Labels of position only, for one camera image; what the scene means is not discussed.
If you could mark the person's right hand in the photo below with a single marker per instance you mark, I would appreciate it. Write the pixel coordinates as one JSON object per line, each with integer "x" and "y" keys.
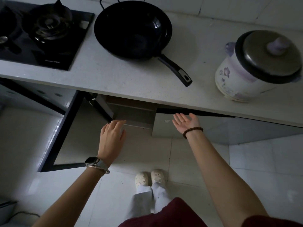
{"x": 187, "y": 124}

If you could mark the person's left hand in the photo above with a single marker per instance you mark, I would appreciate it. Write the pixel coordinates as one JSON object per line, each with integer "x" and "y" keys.
{"x": 111, "y": 144}

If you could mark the person's left thumb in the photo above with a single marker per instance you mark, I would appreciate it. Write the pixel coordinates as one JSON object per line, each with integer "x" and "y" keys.
{"x": 123, "y": 134}

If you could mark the person's right thumb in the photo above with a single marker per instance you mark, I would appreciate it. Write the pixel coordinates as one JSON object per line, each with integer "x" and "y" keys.
{"x": 194, "y": 118}

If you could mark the person's left forearm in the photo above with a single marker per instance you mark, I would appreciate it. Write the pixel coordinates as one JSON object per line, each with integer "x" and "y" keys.
{"x": 73, "y": 198}

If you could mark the person's right forearm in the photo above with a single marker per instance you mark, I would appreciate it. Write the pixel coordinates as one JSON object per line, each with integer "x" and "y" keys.
{"x": 224, "y": 182}

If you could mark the grey inner cabinet box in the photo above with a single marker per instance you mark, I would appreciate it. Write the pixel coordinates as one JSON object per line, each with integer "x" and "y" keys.
{"x": 132, "y": 113}

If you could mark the smartwatch with grey band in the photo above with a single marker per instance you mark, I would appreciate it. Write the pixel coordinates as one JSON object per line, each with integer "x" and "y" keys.
{"x": 95, "y": 162}

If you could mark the silver bangle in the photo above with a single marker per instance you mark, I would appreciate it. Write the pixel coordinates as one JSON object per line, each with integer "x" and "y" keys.
{"x": 104, "y": 171}

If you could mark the white left shoe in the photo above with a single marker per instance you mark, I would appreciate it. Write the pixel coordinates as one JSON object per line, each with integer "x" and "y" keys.
{"x": 142, "y": 179}

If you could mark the white shoe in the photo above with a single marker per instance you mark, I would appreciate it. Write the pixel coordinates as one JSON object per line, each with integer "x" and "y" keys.
{"x": 142, "y": 179}
{"x": 157, "y": 176}

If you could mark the white floral electric cooker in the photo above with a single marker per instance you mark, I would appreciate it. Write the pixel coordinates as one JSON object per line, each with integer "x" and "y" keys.
{"x": 233, "y": 81}

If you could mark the white right shoe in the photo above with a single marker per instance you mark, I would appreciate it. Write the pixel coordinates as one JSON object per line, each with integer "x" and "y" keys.
{"x": 157, "y": 176}

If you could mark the white trousers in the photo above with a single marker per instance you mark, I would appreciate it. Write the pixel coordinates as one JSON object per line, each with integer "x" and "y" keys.
{"x": 142, "y": 200}

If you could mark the dark cooker lid with knob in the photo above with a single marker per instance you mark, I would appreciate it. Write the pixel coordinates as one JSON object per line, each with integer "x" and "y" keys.
{"x": 260, "y": 59}

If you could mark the dark red garment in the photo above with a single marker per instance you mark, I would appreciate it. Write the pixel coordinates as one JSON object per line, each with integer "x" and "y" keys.
{"x": 170, "y": 216}

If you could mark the grey cabinet front panel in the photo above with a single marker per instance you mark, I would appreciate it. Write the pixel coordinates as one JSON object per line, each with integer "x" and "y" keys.
{"x": 28, "y": 98}

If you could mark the black glass gas stove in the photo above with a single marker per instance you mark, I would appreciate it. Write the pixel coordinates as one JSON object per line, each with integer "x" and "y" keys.
{"x": 28, "y": 53}

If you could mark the black cast iron burner grate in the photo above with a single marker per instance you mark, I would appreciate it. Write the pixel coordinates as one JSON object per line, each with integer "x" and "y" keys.
{"x": 51, "y": 23}

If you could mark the silver stove knob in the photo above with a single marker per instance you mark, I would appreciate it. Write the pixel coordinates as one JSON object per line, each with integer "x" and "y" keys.
{"x": 3, "y": 39}

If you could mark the grey cabinet door dark frame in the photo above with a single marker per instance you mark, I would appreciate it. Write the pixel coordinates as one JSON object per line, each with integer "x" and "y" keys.
{"x": 78, "y": 139}

